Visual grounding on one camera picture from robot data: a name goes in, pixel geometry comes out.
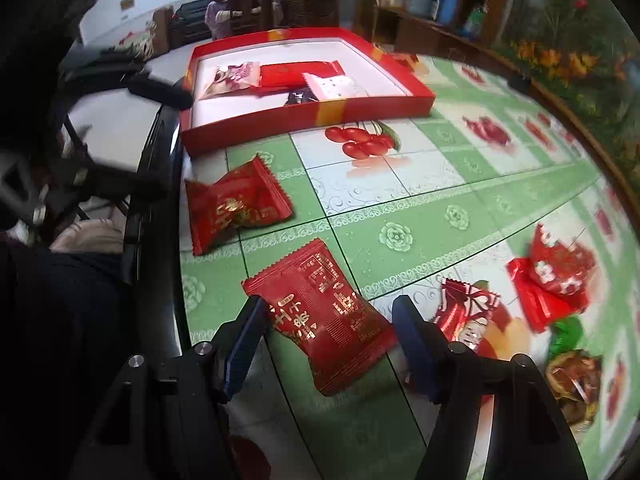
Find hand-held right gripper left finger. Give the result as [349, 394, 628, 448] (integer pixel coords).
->
[75, 296, 271, 480]

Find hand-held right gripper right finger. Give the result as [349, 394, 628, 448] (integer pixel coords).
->
[391, 295, 590, 480]

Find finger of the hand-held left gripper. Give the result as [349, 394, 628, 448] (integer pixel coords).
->
[126, 73, 194, 110]

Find red snack packet gold print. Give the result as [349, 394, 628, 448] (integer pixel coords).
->
[242, 238, 399, 397]

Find red gift box tray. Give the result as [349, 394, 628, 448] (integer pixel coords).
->
[178, 27, 436, 159]

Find green snack packet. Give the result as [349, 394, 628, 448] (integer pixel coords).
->
[547, 317, 587, 357]

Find red white striped snack packet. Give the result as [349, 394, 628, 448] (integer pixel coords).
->
[432, 278, 502, 357]

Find wooden chair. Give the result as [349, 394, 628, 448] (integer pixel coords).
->
[149, 6, 173, 56]

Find pink snack packet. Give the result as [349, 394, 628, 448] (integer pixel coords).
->
[204, 61, 262, 99]

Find dark sofa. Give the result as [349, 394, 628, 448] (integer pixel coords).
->
[171, 0, 217, 45]

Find plain red snack packet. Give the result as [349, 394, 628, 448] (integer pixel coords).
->
[506, 256, 591, 334]

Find crumpled red snack packet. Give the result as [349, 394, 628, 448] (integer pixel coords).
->
[184, 153, 294, 257]

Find long red snack packet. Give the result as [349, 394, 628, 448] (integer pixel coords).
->
[259, 59, 347, 94]

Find dark snack packet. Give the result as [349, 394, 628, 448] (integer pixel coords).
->
[284, 87, 317, 107]

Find green fruit print tablecloth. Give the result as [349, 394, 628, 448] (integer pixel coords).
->
[177, 52, 632, 480]

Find brown snack packet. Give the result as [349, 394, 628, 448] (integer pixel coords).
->
[544, 352, 604, 419]

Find red snack packet white print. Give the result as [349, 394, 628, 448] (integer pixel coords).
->
[529, 223, 597, 297]

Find person's dark trousers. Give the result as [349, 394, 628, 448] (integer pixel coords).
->
[0, 244, 138, 480]

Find wooden cabinet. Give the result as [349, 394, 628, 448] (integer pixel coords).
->
[352, 0, 521, 61]

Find blue bag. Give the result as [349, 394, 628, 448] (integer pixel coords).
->
[436, 0, 462, 27]

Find green plastic bottle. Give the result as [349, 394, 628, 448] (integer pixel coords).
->
[463, 4, 489, 40]

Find floral wall mural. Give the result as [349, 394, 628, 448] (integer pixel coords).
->
[492, 0, 640, 171]

